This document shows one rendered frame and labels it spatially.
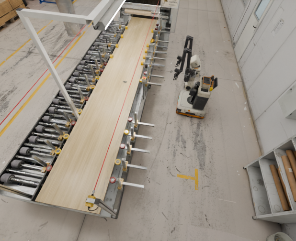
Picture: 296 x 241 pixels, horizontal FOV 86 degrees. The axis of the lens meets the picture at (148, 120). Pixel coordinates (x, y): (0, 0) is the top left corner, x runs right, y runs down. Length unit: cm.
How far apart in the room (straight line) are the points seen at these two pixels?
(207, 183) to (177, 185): 56
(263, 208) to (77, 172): 301
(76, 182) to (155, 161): 156
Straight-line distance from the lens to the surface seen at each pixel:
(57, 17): 179
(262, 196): 364
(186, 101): 393
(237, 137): 413
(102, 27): 180
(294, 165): 309
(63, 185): 243
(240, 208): 353
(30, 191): 281
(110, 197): 251
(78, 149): 256
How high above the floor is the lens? 307
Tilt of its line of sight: 55 degrees down
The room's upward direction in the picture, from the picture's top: 4 degrees clockwise
